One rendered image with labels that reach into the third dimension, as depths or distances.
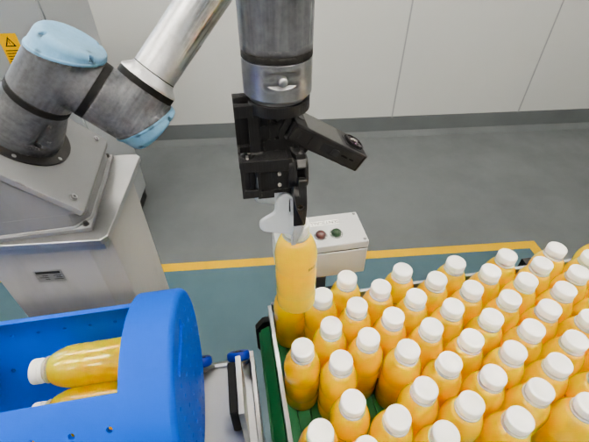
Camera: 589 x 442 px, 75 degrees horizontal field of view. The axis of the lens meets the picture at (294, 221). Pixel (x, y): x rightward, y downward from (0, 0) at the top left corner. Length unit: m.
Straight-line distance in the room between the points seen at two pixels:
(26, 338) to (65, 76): 0.46
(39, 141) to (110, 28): 2.45
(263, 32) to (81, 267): 0.70
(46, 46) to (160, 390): 0.57
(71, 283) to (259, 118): 0.68
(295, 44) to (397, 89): 3.09
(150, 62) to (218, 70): 2.43
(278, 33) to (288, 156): 0.14
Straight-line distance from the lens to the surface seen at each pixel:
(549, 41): 3.91
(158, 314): 0.57
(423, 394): 0.68
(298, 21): 0.39
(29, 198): 0.86
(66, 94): 0.82
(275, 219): 0.50
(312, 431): 0.63
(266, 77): 0.40
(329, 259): 0.85
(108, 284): 0.98
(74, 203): 0.85
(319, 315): 0.76
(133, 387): 0.54
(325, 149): 0.47
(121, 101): 0.81
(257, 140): 0.45
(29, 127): 0.86
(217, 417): 0.82
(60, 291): 1.03
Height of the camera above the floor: 1.67
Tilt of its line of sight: 41 degrees down
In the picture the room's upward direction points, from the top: straight up
